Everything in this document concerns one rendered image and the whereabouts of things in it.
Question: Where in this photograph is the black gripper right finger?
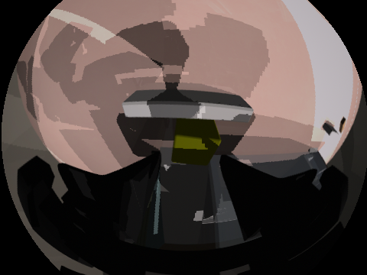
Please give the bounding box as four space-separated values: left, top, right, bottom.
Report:
219 155 317 241

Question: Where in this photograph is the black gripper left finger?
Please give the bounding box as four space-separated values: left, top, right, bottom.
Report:
57 153 162 244

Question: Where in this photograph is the small brown block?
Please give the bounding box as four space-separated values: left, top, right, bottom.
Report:
339 117 346 132

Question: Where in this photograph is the olive yellow cube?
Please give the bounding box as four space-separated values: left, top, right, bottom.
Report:
171 118 220 165

